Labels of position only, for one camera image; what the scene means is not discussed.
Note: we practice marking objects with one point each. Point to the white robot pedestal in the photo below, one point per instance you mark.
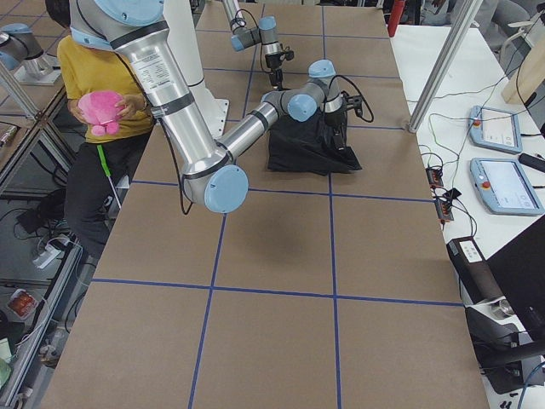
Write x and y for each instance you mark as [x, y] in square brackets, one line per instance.
[200, 55]

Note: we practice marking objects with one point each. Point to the aluminium frame post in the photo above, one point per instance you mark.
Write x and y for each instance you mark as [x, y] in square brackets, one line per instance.
[450, 47]

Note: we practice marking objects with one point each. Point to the red bottle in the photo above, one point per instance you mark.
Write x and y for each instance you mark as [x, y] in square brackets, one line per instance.
[397, 11]

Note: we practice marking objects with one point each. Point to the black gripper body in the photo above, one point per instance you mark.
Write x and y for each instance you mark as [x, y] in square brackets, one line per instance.
[335, 120]
[272, 62]

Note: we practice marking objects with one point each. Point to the far teach pendant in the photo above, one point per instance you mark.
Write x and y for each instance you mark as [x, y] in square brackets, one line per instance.
[495, 129]

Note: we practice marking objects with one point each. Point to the black box device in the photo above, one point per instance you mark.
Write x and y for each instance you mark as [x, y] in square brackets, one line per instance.
[473, 269]

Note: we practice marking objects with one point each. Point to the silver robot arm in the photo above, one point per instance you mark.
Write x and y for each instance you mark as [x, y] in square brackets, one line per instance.
[247, 33]
[159, 40]

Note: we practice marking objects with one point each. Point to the near teach pendant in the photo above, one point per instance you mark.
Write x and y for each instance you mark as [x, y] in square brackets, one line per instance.
[504, 188]

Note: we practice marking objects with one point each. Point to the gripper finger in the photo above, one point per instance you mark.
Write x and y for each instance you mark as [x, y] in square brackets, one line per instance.
[339, 142]
[276, 79]

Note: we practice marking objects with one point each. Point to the person in yellow shirt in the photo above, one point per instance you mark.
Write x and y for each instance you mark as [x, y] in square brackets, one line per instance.
[85, 70]

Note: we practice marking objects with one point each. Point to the black graphic t-shirt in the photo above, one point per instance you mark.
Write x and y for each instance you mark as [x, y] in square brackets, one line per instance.
[307, 147]

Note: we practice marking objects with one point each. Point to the green handled tool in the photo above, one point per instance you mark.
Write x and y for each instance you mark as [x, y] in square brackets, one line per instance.
[104, 166]

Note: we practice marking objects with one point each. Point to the white power strip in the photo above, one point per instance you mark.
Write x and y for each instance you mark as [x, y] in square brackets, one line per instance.
[46, 257]

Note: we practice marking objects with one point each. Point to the pink plush toy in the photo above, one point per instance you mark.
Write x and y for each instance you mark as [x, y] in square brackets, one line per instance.
[100, 109]

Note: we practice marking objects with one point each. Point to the teach pendant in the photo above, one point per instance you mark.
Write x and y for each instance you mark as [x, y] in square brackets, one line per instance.
[504, 188]
[495, 129]

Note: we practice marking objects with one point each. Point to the orange connector board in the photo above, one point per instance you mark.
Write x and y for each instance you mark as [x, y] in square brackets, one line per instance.
[434, 177]
[443, 211]

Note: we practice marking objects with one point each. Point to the black monitor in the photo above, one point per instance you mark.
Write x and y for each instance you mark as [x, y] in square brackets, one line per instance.
[518, 269]

